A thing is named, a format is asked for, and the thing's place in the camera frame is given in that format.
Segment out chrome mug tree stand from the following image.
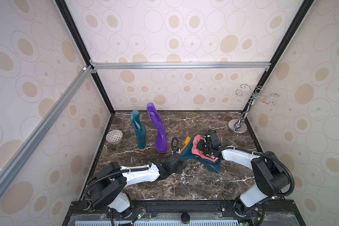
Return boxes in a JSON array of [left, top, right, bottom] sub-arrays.
[[228, 84, 279, 134]]

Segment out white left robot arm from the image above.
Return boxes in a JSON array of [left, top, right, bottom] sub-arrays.
[[83, 153, 186, 216]]

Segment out black corner frame post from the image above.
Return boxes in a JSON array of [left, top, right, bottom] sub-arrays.
[[243, 0, 315, 113], [55, 0, 115, 115]]

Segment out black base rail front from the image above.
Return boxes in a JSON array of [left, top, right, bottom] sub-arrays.
[[63, 199, 305, 226]]

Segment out horizontal aluminium rail back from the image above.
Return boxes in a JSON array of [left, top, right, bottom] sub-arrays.
[[93, 61, 271, 70]]

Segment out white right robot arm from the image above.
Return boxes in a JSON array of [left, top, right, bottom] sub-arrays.
[[191, 130, 295, 215]]

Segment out diagonal aluminium rail left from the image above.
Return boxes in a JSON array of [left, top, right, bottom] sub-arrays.
[[0, 65, 93, 198]]

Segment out patterned black white bowl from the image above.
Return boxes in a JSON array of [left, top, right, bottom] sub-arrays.
[[105, 129, 123, 145]]

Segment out purple rubber boot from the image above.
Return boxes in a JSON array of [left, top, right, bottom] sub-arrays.
[[147, 102, 168, 153]]

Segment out pink microfiber cloth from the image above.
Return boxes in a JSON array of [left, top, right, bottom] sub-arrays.
[[191, 134, 219, 163]]

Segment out teal rubber boot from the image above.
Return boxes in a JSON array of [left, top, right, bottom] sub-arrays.
[[179, 137, 221, 173], [131, 110, 147, 151]]

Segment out black corner frame post right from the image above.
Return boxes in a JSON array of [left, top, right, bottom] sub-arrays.
[[243, 0, 315, 113]]

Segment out black corner frame post left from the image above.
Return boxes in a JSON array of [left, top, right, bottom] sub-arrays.
[[55, 0, 115, 115]]

